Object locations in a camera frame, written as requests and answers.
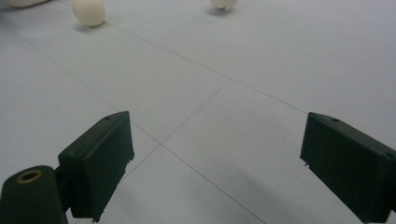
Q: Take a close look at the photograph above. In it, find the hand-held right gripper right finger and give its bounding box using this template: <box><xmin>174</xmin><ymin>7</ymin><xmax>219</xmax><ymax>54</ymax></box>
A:
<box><xmin>300</xmin><ymin>111</ymin><xmax>396</xmax><ymax>224</ymax></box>

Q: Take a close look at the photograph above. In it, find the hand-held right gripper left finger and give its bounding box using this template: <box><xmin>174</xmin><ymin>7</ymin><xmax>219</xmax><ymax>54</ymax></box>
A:
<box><xmin>58</xmin><ymin>110</ymin><xmax>135</xmax><ymax>223</ymax></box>

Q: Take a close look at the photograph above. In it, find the white egg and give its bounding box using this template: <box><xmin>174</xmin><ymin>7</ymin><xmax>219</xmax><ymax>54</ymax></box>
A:
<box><xmin>209</xmin><ymin>0</ymin><xmax>238</xmax><ymax>13</ymax></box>
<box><xmin>72</xmin><ymin>0</ymin><xmax>106</xmax><ymax>27</ymax></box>

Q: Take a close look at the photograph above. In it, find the white plastic bin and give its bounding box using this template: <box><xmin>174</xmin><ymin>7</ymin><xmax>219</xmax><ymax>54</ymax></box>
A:
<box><xmin>0</xmin><ymin>0</ymin><xmax>49</xmax><ymax>8</ymax></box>

